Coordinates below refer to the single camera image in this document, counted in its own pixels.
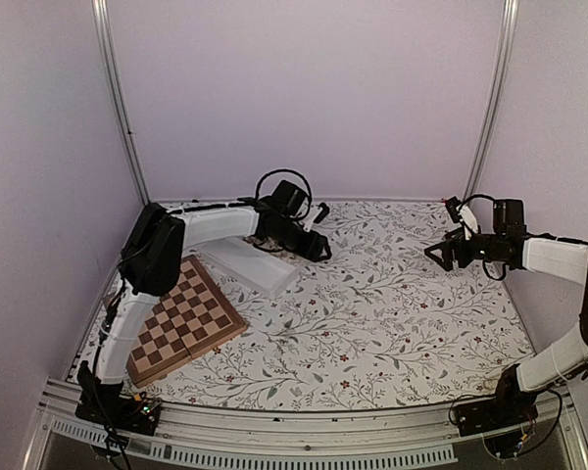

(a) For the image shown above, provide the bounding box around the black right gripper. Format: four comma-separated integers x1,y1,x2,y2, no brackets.
426,226,506,272

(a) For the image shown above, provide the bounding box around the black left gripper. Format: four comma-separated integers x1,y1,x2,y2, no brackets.
270,220,334,263

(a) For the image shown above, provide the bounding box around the wooden chess board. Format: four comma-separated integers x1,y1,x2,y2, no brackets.
127,256,248,388

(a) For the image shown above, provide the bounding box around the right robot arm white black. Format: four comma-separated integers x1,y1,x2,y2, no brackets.
424,194,588,427

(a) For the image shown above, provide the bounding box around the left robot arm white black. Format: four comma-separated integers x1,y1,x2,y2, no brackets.
77,180,332,425

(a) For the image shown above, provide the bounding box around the white plastic divided tray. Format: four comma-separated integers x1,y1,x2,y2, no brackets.
199,238,305,299

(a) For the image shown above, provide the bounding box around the floral patterned table mat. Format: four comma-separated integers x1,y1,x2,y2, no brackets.
147,201,533,411

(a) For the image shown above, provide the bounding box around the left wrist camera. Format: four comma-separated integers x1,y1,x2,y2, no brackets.
301,203,330,232

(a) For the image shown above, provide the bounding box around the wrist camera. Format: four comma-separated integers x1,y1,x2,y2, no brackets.
444,197,480,240
301,203,330,232

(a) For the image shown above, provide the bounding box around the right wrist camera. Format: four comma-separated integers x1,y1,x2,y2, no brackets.
444,197,480,240

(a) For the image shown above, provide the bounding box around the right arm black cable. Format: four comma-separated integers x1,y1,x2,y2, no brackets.
458,193,506,283

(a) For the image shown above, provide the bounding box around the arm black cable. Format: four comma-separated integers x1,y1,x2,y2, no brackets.
458,193,506,283
254,168,313,216

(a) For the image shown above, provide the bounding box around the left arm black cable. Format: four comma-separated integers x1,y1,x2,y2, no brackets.
254,168,313,216

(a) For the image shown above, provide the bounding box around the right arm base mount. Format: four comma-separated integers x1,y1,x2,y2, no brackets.
448,393,538,460

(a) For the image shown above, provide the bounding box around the front aluminium rail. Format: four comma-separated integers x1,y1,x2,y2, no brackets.
23,379,588,469

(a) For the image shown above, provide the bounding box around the right aluminium frame post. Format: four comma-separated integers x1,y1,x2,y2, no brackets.
464,0,519,198

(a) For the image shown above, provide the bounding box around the aluminium frame post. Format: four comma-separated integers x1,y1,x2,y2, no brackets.
91,0,150,205
464,0,519,198

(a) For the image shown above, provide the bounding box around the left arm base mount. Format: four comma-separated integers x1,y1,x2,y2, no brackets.
75,361,161,436

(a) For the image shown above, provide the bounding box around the left aluminium frame post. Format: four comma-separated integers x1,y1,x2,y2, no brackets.
91,0,150,205

